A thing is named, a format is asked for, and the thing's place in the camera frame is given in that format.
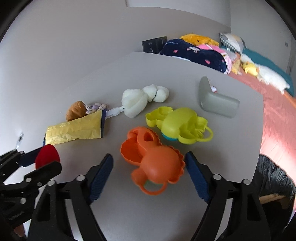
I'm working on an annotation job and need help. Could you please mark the red small object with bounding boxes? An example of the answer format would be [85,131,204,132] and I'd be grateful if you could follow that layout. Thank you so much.
[35,144,60,169]

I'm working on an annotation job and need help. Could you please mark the yellow blue snack wrapper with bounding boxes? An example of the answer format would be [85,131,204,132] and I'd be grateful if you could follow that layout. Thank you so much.
[43,109,107,146]

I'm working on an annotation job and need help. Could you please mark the orange plastic toy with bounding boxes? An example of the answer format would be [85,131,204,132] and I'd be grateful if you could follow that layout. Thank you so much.
[120,126,185,195]

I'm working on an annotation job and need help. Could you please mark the green plastic toy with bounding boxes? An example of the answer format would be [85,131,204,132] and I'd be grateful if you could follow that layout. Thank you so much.
[145,106,213,145]

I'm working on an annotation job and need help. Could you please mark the black trash bag bin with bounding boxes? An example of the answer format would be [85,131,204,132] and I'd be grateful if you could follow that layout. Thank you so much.
[252,154,295,240]

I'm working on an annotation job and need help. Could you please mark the pink bed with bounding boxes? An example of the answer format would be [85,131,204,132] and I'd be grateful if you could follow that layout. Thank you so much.
[229,73,295,181]

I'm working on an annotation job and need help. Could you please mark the brown plush toy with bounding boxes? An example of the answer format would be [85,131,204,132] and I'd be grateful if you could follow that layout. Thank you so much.
[66,100,87,121]

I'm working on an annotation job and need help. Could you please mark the grey corner holder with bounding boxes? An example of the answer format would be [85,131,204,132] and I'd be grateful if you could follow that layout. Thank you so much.
[197,76,240,118]

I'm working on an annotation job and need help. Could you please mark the small purple white trinket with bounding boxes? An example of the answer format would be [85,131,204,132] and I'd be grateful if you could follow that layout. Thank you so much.
[85,102,109,115]

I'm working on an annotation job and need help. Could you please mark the white goose plush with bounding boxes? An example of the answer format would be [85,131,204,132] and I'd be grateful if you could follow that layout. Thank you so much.
[240,54,290,94]

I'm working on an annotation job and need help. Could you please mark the yellow duck plush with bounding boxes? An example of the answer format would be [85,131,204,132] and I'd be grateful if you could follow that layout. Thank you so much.
[242,62,258,77]

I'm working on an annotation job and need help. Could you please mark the teal pillow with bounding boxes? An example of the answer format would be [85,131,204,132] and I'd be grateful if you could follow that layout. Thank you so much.
[243,48,295,97]

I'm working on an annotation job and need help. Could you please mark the pink folded clothes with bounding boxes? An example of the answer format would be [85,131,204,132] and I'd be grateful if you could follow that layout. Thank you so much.
[196,44,241,75]

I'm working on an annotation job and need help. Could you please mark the checkered white pillow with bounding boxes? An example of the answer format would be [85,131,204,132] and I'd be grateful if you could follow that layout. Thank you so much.
[219,33,245,54]

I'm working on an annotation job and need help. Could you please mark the navy patterned blanket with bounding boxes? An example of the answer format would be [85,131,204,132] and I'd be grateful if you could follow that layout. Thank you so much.
[159,39,227,74]

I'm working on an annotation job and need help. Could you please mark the orange yellow plush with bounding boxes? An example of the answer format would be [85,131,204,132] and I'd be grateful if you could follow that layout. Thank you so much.
[180,34,219,47]

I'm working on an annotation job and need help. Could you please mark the black wall socket panel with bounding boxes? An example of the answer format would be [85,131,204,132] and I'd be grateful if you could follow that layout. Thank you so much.
[142,36,168,54]

